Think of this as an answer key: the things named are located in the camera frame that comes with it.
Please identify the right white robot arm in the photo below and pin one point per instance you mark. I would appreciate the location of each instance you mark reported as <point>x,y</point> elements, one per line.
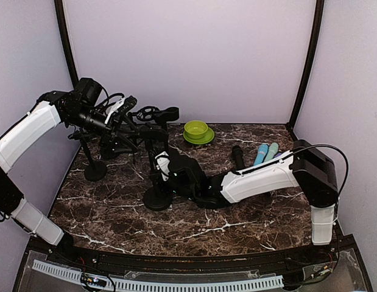
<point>304,166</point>

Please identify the black round-base mic stand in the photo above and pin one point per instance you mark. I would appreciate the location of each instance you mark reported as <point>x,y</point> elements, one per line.
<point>96,170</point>
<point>109,150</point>
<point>160,116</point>
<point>149,199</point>

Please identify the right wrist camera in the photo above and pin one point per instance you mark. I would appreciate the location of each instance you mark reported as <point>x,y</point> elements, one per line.
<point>162,164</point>

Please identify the black tripod shock-mount stand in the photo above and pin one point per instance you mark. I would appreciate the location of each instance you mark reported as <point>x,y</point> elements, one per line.
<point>147,132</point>

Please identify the light blue microphone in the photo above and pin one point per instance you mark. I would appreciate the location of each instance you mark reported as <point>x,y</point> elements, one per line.
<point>262,152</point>

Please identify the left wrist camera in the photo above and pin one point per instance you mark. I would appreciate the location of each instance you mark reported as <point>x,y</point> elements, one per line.
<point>121,107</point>

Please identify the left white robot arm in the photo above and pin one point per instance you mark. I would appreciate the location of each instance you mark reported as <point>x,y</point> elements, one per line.
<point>77,108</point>

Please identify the lime green plate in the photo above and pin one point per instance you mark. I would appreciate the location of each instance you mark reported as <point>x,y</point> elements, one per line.
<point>207,138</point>

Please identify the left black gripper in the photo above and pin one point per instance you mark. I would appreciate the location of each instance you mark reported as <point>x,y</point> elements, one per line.
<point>107,135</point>

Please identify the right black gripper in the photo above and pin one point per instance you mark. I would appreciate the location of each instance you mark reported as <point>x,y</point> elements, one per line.
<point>163,193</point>

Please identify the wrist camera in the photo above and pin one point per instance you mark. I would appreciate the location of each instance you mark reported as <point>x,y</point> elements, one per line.
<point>121,107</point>
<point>162,164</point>

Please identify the mint green microphone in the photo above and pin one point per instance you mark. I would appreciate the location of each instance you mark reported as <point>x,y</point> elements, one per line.
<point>272,151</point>

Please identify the white slotted cable duct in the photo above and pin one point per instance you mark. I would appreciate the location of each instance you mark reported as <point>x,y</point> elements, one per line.
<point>141,281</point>

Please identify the lime green bowl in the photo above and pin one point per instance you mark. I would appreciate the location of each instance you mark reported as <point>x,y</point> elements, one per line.
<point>195,129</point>

